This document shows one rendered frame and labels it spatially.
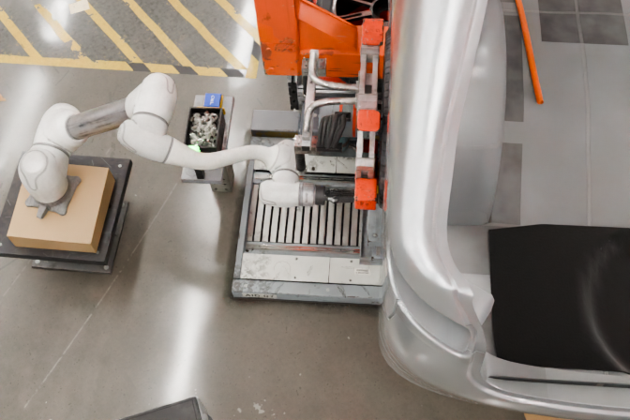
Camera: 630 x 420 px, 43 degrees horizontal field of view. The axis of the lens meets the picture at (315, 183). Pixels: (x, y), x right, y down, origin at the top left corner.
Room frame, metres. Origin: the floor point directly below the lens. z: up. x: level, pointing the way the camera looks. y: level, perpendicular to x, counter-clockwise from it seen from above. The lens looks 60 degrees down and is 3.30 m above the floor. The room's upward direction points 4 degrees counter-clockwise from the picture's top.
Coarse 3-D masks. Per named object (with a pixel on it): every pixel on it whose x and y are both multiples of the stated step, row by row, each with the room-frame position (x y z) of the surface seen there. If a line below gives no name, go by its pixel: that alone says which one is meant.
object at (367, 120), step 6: (360, 114) 1.46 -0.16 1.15; (366, 114) 1.46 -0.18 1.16; (372, 114) 1.46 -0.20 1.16; (378, 114) 1.46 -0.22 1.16; (360, 120) 1.45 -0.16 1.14; (366, 120) 1.45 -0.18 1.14; (372, 120) 1.44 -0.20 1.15; (378, 120) 1.44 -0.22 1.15; (360, 126) 1.43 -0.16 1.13; (366, 126) 1.43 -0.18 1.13; (372, 126) 1.43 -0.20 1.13; (378, 126) 1.43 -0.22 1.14
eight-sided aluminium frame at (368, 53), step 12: (372, 48) 1.76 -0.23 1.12; (360, 60) 1.73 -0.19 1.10; (372, 60) 1.72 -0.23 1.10; (360, 72) 1.66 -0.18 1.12; (372, 72) 1.65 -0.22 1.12; (360, 84) 1.61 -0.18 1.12; (372, 84) 1.60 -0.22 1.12; (360, 96) 1.56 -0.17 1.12; (372, 96) 1.56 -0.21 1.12; (360, 108) 1.52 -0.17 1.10; (372, 108) 1.52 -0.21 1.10; (360, 132) 1.47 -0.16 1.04; (372, 132) 1.46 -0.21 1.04; (360, 144) 1.44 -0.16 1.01; (372, 144) 1.43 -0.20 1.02; (360, 156) 1.41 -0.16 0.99; (372, 156) 1.41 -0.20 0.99; (360, 168) 1.38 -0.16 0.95; (372, 168) 1.38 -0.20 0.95
